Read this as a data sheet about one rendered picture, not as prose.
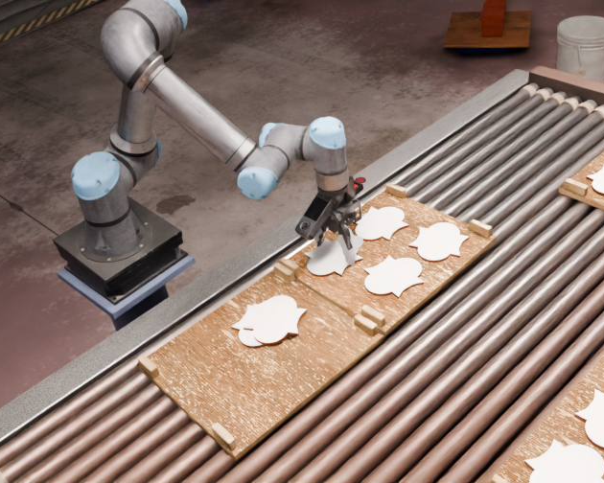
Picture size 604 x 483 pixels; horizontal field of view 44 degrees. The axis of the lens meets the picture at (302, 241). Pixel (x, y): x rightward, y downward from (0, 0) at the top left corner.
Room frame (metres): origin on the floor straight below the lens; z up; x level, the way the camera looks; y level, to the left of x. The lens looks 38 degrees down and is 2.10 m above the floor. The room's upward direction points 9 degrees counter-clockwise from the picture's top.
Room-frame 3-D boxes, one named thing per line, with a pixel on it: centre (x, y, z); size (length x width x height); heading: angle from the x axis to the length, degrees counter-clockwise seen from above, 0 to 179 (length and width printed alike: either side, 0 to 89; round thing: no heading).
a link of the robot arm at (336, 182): (1.40, -0.09, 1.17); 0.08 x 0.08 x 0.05
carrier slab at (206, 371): (1.12, 0.13, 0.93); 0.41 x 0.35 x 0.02; 127
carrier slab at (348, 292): (1.38, -0.20, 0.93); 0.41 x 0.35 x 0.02; 128
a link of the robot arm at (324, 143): (1.40, -0.09, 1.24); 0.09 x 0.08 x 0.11; 61
